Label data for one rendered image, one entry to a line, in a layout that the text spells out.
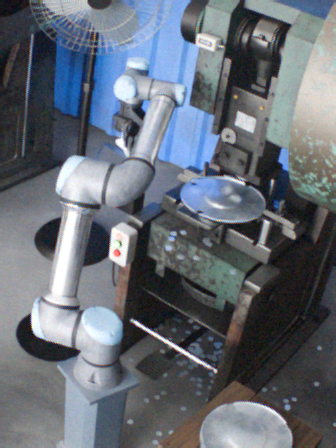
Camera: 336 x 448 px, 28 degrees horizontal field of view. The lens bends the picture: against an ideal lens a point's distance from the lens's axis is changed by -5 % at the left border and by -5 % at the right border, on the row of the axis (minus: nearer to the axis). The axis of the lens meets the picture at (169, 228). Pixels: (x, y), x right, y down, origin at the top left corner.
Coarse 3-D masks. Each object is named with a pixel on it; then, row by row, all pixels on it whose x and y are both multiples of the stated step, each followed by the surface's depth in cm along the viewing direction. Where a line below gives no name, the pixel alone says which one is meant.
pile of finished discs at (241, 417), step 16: (208, 416) 203; (224, 416) 204; (240, 416) 204; (256, 416) 205; (272, 416) 206; (208, 432) 197; (224, 432) 198; (240, 432) 198; (256, 432) 199; (272, 432) 200; (288, 432) 201
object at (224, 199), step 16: (208, 176) 242; (192, 192) 232; (208, 192) 233; (224, 192) 234; (240, 192) 236; (256, 192) 238; (192, 208) 224; (208, 208) 225; (224, 208) 226; (240, 208) 227; (256, 208) 229
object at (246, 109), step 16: (256, 80) 219; (240, 96) 216; (256, 96) 212; (240, 112) 218; (256, 112) 214; (240, 128) 221; (256, 128) 217; (224, 144) 224; (240, 144) 223; (256, 144) 219; (224, 160) 226; (240, 160) 221; (256, 160) 222; (272, 160) 232
